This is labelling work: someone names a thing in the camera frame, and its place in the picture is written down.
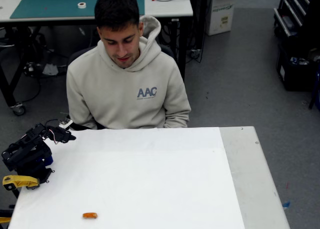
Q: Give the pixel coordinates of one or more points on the blue tape scrap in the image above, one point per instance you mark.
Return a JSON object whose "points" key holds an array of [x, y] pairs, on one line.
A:
{"points": [[286, 204]]}

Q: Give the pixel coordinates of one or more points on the green cutting mat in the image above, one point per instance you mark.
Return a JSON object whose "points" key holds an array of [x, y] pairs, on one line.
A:
{"points": [[50, 6]]}

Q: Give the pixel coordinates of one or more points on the white workbench with black legs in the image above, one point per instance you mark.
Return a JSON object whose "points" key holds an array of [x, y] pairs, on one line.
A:
{"points": [[170, 9]]}

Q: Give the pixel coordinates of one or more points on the small orange snack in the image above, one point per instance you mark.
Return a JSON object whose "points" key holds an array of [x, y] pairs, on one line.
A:
{"points": [[90, 215]]}

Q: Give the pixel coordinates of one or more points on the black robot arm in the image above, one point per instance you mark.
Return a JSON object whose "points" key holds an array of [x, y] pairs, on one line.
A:
{"points": [[27, 154]]}

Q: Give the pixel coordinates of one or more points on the man in beige hoodie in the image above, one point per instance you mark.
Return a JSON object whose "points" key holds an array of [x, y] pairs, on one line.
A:
{"points": [[125, 94]]}

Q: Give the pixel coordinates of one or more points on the silver gripper camera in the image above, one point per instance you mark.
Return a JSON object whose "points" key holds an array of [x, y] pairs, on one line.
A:
{"points": [[65, 124]]}

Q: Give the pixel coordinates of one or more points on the black bin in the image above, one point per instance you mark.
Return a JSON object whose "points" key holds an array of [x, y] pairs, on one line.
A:
{"points": [[295, 76]]}

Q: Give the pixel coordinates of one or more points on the black tool cabinet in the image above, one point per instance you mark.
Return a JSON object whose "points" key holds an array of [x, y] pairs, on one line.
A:
{"points": [[290, 14]]}

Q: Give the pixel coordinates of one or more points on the white paper sheet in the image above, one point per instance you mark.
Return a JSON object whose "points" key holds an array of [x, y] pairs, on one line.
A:
{"points": [[137, 176]]}

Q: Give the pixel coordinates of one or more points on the caster wheel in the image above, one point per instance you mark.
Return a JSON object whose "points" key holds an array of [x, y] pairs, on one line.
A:
{"points": [[18, 110]]}

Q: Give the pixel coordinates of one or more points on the yellow table clamp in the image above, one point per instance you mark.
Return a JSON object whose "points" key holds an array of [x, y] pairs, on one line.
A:
{"points": [[20, 181], [5, 219]]}

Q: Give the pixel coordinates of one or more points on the white cardboard box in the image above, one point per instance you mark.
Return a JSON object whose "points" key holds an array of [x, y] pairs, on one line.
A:
{"points": [[220, 16]]}

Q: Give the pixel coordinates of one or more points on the white crumpled bag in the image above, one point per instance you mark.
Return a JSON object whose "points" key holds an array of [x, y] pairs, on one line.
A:
{"points": [[51, 70]]}

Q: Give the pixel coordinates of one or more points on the white tape roll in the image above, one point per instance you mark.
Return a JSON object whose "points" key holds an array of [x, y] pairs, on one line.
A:
{"points": [[79, 6]]}

